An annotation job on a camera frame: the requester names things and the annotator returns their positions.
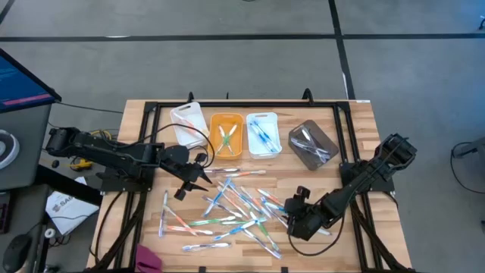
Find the grey desk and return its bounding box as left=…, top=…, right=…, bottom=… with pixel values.
left=0, top=104, right=52, bottom=190

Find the orange toothbrush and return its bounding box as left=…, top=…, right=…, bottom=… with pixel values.
left=239, top=186, right=273, bottom=220
left=256, top=187, right=284, bottom=206
left=174, top=115, right=209, bottom=134
left=165, top=224, right=214, bottom=236
left=216, top=185, right=250, bottom=218
left=164, top=205, right=199, bottom=237
left=223, top=170, right=267, bottom=178
left=185, top=123, right=210, bottom=138

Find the black keyboard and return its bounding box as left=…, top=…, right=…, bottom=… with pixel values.
left=0, top=191, right=14, bottom=234

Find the black desk beam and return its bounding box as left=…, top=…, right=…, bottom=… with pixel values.
left=33, top=165, right=103, bottom=208

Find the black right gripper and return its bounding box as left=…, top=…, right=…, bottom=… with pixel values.
left=284, top=196, right=327, bottom=242

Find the black monitor cable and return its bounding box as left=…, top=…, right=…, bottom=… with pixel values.
left=55, top=101, right=125, bottom=115

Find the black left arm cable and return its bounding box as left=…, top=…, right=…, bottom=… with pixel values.
left=145, top=123, right=216, bottom=168

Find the white printed booklet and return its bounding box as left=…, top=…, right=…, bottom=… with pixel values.
left=45, top=176, right=100, bottom=236

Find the grey equipment base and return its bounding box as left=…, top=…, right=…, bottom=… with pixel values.
left=454, top=136, right=485, bottom=158

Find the white plastic bin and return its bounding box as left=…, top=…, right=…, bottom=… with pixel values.
left=246, top=111, right=283, bottom=160
left=169, top=101, right=211, bottom=150

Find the black floor cable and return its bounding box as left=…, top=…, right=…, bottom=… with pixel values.
left=449, top=140, right=485, bottom=195

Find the green toothbrush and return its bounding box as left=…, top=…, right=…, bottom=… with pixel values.
left=215, top=124, right=239, bottom=153
left=249, top=211, right=281, bottom=252
left=221, top=217, right=268, bottom=226
left=187, top=215, right=237, bottom=227
left=218, top=125, right=235, bottom=155

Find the orange plastic bin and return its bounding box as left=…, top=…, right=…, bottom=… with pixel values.
left=208, top=112, right=245, bottom=160

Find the thick black cable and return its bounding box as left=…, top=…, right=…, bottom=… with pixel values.
left=89, top=191, right=124, bottom=265

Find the maroon cloth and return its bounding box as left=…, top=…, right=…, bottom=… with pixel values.
left=135, top=243, right=164, bottom=273

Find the grey translucent plastic bin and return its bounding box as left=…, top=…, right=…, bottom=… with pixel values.
left=287, top=119, right=340, bottom=171

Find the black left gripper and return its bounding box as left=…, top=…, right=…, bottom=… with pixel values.
left=162, top=145, right=213, bottom=192

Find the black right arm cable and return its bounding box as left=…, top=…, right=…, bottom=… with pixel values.
left=286, top=212, right=346, bottom=258

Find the black computer mouse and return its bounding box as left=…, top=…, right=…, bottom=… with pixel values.
left=2, top=234, right=31, bottom=273

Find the computer monitor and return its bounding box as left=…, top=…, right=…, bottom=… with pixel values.
left=0, top=48, right=63, bottom=114

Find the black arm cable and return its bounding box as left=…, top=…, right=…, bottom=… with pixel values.
left=286, top=212, right=346, bottom=258
left=145, top=123, right=216, bottom=168

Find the white round device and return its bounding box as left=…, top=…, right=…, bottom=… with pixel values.
left=0, top=129, right=20, bottom=171

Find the blue toothbrush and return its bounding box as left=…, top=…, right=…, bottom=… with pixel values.
left=226, top=180, right=263, bottom=214
left=249, top=124, right=268, bottom=147
left=249, top=120, right=274, bottom=152
left=213, top=218, right=259, bottom=242
left=202, top=177, right=232, bottom=218
left=264, top=201, right=288, bottom=214
left=254, top=120, right=280, bottom=152

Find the yellow tool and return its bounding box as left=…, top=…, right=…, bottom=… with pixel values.
left=70, top=158, right=94, bottom=171

